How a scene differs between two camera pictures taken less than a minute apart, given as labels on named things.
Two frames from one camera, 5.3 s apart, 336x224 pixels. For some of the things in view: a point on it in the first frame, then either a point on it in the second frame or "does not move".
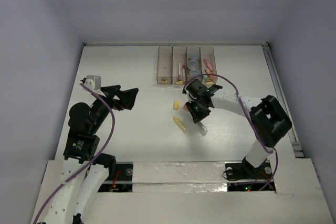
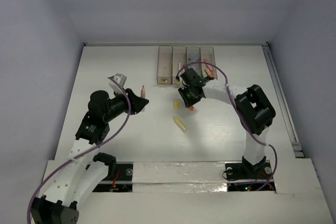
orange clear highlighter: (201, 128) → (143, 95)
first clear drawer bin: (165, 65) does not move
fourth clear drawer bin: (208, 65) does not move
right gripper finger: (198, 112) → (187, 99)
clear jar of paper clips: (192, 64) does not move
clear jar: (193, 56) does not move
